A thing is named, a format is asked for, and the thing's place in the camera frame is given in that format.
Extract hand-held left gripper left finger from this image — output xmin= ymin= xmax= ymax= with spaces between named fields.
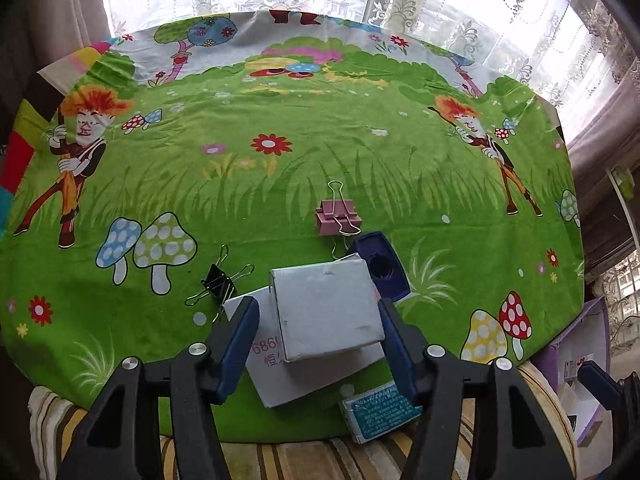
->
xmin=57 ymin=296 xmax=261 ymax=480

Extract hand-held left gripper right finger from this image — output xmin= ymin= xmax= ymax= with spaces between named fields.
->
xmin=377 ymin=298 xmax=576 ymax=480

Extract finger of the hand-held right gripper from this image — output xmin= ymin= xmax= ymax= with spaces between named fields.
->
xmin=577 ymin=360 xmax=640 ymax=416

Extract purple storage box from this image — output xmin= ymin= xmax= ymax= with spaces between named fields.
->
xmin=542 ymin=297 xmax=613 ymax=461

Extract grey white cardboard box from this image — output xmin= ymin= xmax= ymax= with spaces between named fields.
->
xmin=269 ymin=253 xmax=387 ymax=363

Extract white box with red print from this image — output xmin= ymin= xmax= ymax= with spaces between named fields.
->
xmin=560 ymin=355 xmax=596 ymax=381

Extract black binder clip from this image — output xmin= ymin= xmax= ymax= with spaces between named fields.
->
xmin=185 ymin=245 xmax=255 ymax=321

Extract teal green box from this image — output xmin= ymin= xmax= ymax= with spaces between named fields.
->
xmin=339 ymin=380 xmax=423 ymax=445

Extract flat white box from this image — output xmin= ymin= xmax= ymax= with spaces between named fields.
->
xmin=222 ymin=285 xmax=386 ymax=409

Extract navy blue plastic case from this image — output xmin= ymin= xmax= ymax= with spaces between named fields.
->
xmin=347 ymin=231 xmax=412 ymax=303

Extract striped blanket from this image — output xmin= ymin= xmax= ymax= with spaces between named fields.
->
xmin=27 ymin=360 xmax=561 ymax=480

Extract pink binder clip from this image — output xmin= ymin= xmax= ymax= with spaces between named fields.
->
xmin=314 ymin=181 xmax=363 ymax=261

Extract green printed cloth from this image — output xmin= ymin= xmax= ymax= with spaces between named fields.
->
xmin=0 ymin=10 xmax=586 ymax=445

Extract mauve drape curtain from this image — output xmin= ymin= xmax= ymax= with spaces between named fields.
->
xmin=550 ymin=35 xmax=640 ymax=271

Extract white lace curtain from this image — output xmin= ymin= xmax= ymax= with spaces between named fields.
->
xmin=100 ymin=0 xmax=626 ymax=111

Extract beige drape curtain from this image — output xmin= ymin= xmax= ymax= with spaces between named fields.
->
xmin=0 ymin=0 xmax=113 ymax=126

